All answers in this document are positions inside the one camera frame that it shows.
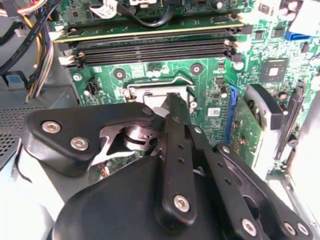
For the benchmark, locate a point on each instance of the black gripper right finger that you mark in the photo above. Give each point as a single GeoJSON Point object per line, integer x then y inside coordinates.
{"type": "Point", "coordinates": [220, 175]}

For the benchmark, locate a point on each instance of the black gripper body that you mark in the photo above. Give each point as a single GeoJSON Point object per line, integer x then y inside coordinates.
{"type": "Point", "coordinates": [120, 205]}

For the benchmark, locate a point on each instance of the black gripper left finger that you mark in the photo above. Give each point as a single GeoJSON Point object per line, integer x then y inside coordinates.
{"type": "Point", "coordinates": [62, 150]}

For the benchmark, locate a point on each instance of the CPU with silver top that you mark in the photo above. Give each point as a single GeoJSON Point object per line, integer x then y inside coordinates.
{"type": "Point", "coordinates": [152, 98]}

